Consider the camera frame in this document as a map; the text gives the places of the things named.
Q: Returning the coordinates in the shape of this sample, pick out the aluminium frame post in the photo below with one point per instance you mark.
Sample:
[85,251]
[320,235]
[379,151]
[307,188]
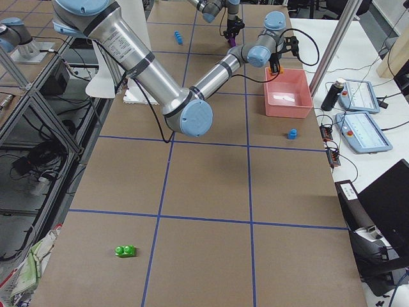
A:
[346,18]

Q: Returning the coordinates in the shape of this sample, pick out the small blue block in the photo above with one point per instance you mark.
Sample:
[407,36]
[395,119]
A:
[292,134]

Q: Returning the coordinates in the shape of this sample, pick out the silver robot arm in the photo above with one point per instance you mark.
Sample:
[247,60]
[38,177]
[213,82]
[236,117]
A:
[185,110]
[211,9]

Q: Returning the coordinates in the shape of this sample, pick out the orange sloped block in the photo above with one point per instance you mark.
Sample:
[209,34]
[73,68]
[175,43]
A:
[276,70]

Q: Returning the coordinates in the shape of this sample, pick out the purple sloped block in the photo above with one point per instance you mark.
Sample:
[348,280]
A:
[232,42]

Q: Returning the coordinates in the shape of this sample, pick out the teach pendant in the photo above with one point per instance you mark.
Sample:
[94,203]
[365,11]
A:
[358,96]
[362,133]

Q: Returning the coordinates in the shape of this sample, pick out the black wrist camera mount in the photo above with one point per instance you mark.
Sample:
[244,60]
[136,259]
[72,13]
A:
[291,45]

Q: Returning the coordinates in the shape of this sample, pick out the black laptop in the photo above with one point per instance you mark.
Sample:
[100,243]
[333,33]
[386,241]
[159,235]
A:
[386,203]

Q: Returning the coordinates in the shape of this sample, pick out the far teach pendant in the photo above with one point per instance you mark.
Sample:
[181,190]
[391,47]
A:
[358,96]

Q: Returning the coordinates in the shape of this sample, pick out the long blue studded block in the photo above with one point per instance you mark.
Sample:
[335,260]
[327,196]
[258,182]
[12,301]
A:
[178,37]

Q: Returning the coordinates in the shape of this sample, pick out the black water bottle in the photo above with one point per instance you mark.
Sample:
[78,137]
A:
[332,96]

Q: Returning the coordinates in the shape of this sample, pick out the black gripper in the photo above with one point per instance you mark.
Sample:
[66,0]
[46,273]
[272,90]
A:
[274,59]
[232,25]

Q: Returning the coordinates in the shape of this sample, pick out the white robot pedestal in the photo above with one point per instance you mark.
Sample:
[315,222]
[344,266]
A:
[111,78]

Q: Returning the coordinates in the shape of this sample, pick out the near teach pendant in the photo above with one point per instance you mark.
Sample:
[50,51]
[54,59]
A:
[362,133]

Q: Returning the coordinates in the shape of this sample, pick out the pink plastic box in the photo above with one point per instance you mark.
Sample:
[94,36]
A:
[288,96]

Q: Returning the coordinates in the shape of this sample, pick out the green double-stud block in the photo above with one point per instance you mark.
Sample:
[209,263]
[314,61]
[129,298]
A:
[125,251]

